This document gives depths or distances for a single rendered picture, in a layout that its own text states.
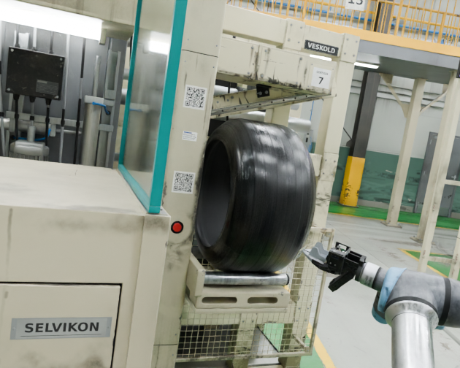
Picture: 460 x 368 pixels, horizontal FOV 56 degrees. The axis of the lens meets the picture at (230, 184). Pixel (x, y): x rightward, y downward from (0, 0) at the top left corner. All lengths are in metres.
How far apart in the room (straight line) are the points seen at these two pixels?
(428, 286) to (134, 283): 0.70
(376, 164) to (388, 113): 1.31
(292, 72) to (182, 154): 0.67
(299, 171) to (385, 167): 10.24
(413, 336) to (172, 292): 0.86
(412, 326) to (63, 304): 0.72
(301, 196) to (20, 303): 0.96
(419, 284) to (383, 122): 10.59
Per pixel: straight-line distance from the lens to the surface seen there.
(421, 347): 1.04
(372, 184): 11.59
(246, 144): 1.44
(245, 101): 1.97
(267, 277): 1.62
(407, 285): 1.13
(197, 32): 1.51
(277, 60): 1.89
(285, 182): 1.42
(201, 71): 1.50
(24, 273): 0.74
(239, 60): 1.82
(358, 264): 1.48
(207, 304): 1.55
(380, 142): 11.64
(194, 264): 1.52
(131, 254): 0.74
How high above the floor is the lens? 1.43
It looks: 7 degrees down
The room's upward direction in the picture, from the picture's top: 9 degrees clockwise
